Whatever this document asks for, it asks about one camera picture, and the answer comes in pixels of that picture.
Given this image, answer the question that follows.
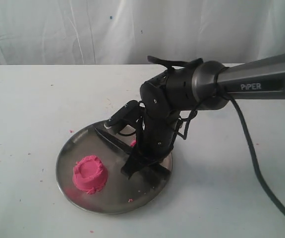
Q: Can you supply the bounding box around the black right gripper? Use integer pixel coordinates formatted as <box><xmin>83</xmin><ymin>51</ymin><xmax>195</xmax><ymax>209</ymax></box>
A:
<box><xmin>120</xmin><ymin>109</ymin><xmax>180</xmax><ymax>179</ymax></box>

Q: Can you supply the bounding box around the black knife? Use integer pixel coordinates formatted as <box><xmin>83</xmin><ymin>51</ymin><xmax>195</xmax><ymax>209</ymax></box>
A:
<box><xmin>94</xmin><ymin>126</ymin><xmax>171</xmax><ymax>177</ymax></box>

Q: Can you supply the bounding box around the pink putty lump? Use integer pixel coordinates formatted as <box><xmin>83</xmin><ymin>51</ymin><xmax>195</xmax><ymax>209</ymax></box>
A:
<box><xmin>72</xmin><ymin>155</ymin><xmax>108</xmax><ymax>194</ymax></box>

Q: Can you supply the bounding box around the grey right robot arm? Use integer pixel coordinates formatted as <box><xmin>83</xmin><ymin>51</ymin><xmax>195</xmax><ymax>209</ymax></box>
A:
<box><xmin>121</xmin><ymin>54</ymin><xmax>285</xmax><ymax>177</ymax></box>

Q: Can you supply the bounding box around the pink sand lump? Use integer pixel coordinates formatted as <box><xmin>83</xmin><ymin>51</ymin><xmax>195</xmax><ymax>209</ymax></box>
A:
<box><xmin>130</xmin><ymin>140</ymin><xmax>136</xmax><ymax>147</ymax></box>

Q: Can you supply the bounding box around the round steel plate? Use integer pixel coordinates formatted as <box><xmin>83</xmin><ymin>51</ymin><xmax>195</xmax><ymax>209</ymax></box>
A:
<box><xmin>56</xmin><ymin>121</ymin><xmax>173</xmax><ymax>214</ymax></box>

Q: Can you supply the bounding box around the white backdrop curtain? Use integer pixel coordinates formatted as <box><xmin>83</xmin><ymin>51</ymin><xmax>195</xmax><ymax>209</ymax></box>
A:
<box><xmin>0</xmin><ymin>0</ymin><xmax>285</xmax><ymax>65</ymax></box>

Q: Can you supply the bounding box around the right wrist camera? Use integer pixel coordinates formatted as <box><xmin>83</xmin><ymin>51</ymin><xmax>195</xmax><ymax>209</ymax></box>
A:
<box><xmin>104</xmin><ymin>100</ymin><xmax>143</xmax><ymax>134</ymax></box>

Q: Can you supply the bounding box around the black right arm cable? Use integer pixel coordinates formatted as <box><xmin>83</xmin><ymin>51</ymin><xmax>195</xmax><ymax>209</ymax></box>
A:
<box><xmin>214</xmin><ymin>91</ymin><xmax>285</xmax><ymax>231</ymax></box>

